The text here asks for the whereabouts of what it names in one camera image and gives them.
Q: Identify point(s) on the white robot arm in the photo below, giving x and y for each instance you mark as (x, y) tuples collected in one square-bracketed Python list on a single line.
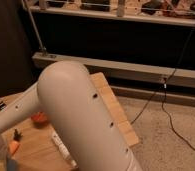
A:
[(73, 105)]

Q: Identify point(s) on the red ceramic bowl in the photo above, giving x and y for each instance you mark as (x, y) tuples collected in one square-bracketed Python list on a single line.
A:
[(39, 118)]

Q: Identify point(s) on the orange toy carrot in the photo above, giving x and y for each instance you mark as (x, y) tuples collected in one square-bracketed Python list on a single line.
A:
[(15, 143)]

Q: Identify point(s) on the black rectangular stapler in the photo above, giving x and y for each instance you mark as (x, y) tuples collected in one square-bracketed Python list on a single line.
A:
[(2, 105)]

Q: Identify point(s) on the white tube of cream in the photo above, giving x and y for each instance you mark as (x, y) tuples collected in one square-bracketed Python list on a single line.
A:
[(63, 150)]

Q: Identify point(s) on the thin metal pole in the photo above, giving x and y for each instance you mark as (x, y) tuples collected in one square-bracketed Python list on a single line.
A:
[(41, 46)]

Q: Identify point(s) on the cluttered background shelf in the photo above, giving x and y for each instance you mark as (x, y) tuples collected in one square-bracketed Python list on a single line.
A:
[(151, 11)]

